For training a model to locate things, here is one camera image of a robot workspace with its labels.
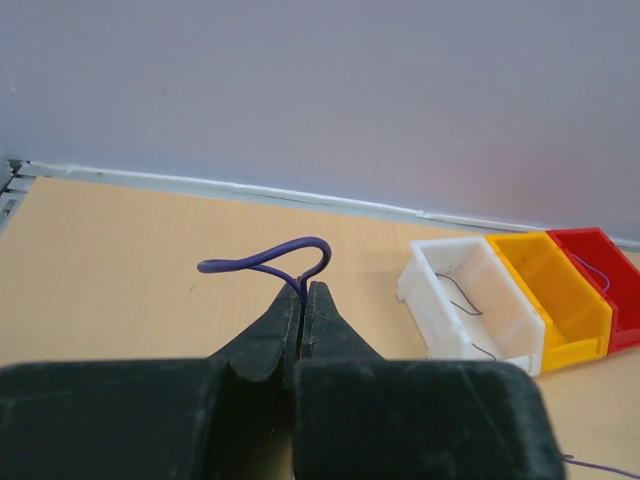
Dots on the red plastic bin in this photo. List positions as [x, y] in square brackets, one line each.
[612, 275]

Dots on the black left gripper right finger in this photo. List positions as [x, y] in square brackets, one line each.
[361, 416]

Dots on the yellow plastic bin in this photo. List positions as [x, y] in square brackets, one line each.
[577, 318]

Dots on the white plastic bin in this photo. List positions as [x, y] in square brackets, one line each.
[467, 306]

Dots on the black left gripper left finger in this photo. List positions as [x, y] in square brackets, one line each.
[215, 417]

